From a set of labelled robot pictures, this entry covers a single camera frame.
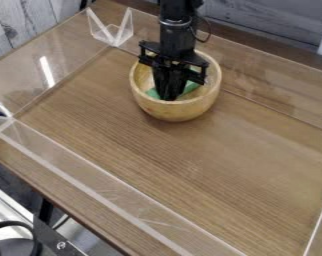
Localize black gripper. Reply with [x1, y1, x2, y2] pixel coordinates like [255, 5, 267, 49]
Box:
[139, 18, 210, 101]

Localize green rectangular block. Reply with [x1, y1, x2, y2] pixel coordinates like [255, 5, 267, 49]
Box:
[146, 80, 200, 101]

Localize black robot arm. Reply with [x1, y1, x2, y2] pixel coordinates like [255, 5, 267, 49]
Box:
[139, 0, 210, 101]

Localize brown wooden bowl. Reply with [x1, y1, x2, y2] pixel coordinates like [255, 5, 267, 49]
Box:
[129, 51, 223, 122]

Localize black table leg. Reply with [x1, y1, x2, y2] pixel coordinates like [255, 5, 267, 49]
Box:
[39, 199, 55, 225]

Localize black metal clamp plate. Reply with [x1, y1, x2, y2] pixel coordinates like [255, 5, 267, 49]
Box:
[33, 223, 88, 256]

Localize clear acrylic corner bracket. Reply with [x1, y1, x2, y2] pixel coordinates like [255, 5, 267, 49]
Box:
[85, 8, 133, 48]

